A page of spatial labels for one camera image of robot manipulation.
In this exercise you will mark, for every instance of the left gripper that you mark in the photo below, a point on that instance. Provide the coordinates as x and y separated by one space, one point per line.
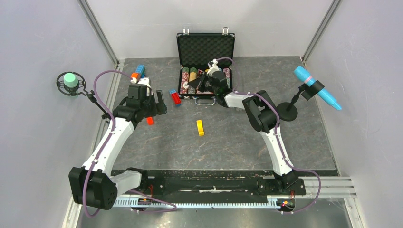
160 109

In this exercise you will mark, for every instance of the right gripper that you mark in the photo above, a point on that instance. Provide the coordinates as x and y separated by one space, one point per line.
198 82

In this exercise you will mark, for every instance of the black poker chip case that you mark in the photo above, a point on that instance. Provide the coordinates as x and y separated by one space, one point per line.
195 50

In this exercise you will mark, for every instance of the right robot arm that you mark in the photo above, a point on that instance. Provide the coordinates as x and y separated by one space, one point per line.
262 116

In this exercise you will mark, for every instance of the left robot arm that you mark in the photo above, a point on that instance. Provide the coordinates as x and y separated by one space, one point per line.
93 184

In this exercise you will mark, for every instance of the orange block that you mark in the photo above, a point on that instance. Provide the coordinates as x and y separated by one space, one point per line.
150 121

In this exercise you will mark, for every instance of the red blue lego block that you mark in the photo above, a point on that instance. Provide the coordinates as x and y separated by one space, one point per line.
175 97

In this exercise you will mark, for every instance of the yellow arch block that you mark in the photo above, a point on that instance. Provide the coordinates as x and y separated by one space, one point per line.
200 127

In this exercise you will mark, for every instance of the blue orange toy car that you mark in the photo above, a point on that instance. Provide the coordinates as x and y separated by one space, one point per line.
138 74

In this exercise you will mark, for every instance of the blue microphone on stand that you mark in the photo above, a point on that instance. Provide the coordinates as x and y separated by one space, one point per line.
310 88

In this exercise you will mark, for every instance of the green microphone on stand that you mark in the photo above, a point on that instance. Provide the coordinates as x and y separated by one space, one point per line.
73 84

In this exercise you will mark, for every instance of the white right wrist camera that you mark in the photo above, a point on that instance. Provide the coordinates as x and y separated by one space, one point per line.
213 67

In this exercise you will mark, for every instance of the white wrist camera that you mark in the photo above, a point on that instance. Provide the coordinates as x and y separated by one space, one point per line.
213 67
143 81

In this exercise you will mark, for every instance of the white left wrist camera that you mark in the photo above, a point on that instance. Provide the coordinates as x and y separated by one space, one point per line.
143 81

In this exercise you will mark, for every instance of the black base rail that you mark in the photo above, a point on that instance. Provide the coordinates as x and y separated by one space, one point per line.
219 186

